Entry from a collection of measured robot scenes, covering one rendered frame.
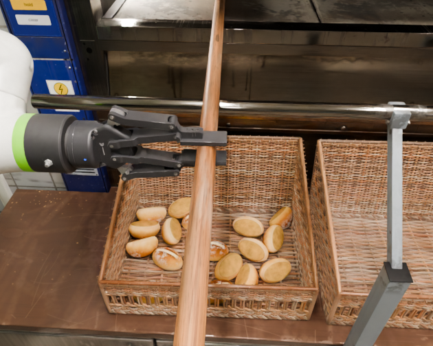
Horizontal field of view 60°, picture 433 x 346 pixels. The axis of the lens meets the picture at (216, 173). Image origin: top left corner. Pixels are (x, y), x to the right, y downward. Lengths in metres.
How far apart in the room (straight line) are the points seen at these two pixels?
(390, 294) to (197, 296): 0.50
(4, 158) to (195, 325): 0.39
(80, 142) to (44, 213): 0.88
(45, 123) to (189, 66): 0.62
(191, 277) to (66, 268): 0.88
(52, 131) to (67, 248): 0.76
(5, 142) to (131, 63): 0.62
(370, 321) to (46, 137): 0.72
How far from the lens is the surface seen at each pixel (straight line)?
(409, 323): 1.18
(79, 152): 0.59
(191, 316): 0.39
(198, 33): 1.08
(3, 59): 0.68
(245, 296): 1.01
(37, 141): 0.61
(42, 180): 1.56
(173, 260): 1.14
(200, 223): 0.46
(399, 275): 0.80
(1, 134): 0.63
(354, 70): 1.18
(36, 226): 1.42
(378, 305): 0.85
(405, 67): 1.23
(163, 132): 0.57
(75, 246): 1.31
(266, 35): 1.08
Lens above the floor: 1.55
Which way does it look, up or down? 41 degrees down
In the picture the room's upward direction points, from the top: straight up
